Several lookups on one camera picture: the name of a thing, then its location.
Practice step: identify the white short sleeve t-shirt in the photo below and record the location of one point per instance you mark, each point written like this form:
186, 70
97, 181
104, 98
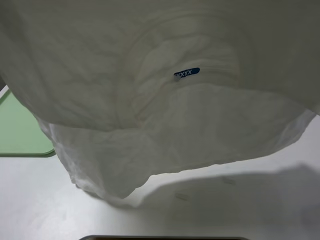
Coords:
128, 89

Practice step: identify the green plastic tray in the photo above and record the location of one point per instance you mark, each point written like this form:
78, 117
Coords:
20, 134

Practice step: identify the clear tape piece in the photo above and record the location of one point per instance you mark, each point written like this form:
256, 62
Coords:
228, 181
182, 196

